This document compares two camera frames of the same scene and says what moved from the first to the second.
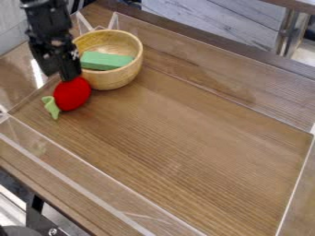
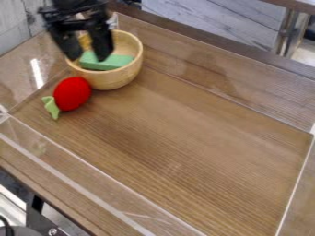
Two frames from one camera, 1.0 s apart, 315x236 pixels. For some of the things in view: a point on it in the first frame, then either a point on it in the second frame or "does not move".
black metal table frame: (38, 219) does not move
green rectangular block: (102, 61) does not move
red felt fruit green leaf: (71, 96) does not move
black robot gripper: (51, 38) → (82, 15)
